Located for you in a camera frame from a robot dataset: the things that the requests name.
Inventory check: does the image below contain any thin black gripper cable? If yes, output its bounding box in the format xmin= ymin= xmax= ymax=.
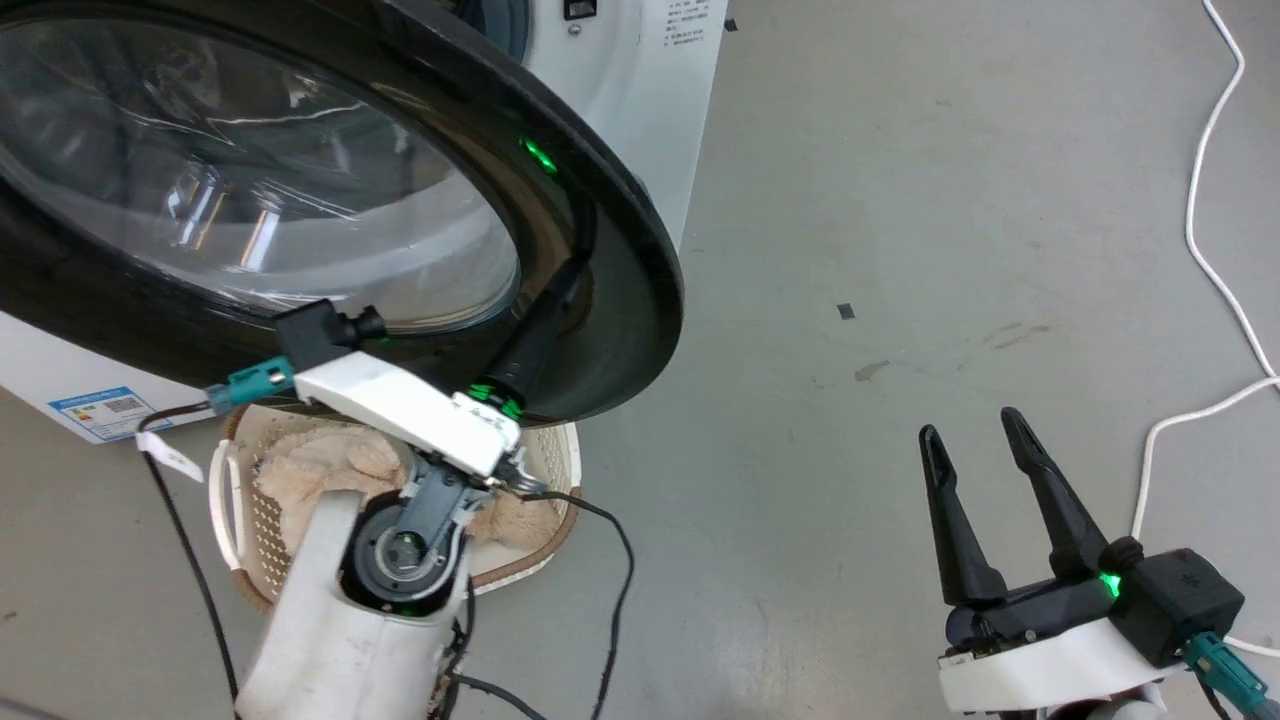
xmin=515 ymin=487 xmax=637 ymax=720

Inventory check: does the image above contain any white printed text sticker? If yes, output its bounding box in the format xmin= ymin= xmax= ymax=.
xmin=663 ymin=0 xmax=715 ymax=48

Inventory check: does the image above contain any blue energy label sticker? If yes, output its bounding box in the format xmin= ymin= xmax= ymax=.
xmin=47 ymin=386 xmax=158 ymax=444

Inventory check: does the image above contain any black cable with white tag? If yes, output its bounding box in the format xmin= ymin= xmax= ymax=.
xmin=137 ymin=402 xmax=241 ymax=706

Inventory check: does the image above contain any teal cable connector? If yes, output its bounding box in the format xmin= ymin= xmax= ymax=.
xmin=1184 ymin=633 xmax=1273 ymax=719
xmin=204 ymin=358 xmax=297 ymax=412

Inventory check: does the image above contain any white floor cable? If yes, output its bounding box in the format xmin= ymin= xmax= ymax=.
xmin=1131 ymin=0 xmax=1280 ymax=661

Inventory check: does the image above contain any teal right cable connector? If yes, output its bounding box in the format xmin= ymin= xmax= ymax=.
xmin=1184 ymin=633 xmax=1273 ymax=719

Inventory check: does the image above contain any teal left cable connector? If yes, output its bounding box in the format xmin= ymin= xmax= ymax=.
xmin=204 ymin=358 xmax=297 ymax=412

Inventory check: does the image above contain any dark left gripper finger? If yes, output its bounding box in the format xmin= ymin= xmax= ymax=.
xmin=486 ymin=257 xmax=593 ymax=401

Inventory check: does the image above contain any white washing machine body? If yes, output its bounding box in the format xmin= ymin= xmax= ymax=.
xmin=0 ymin=0 xmax=729 ymax=446

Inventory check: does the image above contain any black round glass washer door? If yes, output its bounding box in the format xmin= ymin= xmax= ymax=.
xmin=0 ymin=0 xmax=686 ymax=427

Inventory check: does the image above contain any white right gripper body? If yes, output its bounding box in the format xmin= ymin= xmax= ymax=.
xmin=937 ymin=577 xmax=1197 ymax=714

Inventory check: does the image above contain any beige fluffy towel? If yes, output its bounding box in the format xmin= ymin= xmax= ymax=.
xmin=254 ymin=424 xmax=563 ymax=573

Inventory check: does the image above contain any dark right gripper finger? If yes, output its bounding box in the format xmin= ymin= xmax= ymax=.
xmin=999 ymin=406 xmax=1113 ymax=583
xmin=919 ymin=424 xmax=1008 ymax=607

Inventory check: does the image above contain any white woven laundry basket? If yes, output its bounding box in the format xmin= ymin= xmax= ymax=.
xmin=208 ymin=400 xmax=584 ymax=613

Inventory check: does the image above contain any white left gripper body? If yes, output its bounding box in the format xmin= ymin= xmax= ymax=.
xmin=293 ymin=352 xmax=525 ymax=479

